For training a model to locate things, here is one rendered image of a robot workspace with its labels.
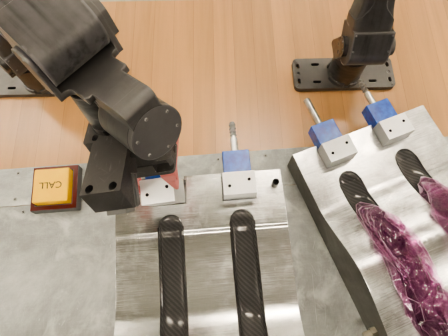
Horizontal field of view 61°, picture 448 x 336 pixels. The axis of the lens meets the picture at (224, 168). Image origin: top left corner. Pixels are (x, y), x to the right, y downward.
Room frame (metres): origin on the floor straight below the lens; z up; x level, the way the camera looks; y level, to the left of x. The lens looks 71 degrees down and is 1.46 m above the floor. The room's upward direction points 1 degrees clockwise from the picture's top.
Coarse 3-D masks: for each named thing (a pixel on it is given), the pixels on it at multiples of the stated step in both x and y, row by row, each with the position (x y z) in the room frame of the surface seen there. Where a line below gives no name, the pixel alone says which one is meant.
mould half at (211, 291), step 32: (192, 192) 0.16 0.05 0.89; (128, 224) 0.11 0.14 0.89; (192, 224) 0.11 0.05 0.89; (224, 224) 0.11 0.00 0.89; (256, 224) 0.11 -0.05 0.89; (128, 256) 0.06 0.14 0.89; (192, 256) 0.06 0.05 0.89; (224, 256) 0.06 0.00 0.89; (288, 256) 0.06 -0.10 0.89; (128, 288) 0.02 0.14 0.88; (192, 288) 0.02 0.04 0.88; (224, 288) 0.02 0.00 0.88; (288, 288) 0.02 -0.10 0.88; (128, 320) -0.03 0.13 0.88; (192, 320) -0.03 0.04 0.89; (224, 320) -0.03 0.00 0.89; (288, 320) -0.02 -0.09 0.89
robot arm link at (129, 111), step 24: (96, 0) 0.25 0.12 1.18; (120, 48) 0.23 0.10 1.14; (96, 72) 0.20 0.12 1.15; (120, 72) 0.20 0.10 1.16; (96, 96) 0.17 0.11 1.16; (120, 96) 0.17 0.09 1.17; (144, 96) 0.16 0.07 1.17; (120, 120) 0.15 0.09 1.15; (144, 120) 0.15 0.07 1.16; (168, 120) 0.16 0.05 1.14; (144, 144) 0.13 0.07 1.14; (168, 144) 0.14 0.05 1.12
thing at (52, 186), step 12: (60, 168) 0.21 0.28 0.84; (36, 180) 0.19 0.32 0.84; (48, 180) 0.19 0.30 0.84; (60, 180) 0.19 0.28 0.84; (72, 180) 0.20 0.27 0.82; (36, 192) 0.17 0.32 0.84; (48, 192) 0.17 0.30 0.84; (60, 192) 0.17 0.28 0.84; (36, 204) 0.15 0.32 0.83; (48, 204) 0.15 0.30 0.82
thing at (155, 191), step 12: (144, 180) 0.16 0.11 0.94; (156, 180) 0.16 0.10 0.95; (180, 180) 0.17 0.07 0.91; (144, 192) 0.14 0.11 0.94; (156, 192) 0.14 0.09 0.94; (168, 192) 0.14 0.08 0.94; (180, 192) 0.15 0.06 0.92; (144, 204) 0.13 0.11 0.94; (156, 204) 0.13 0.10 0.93; (168, 204) 0.14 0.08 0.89
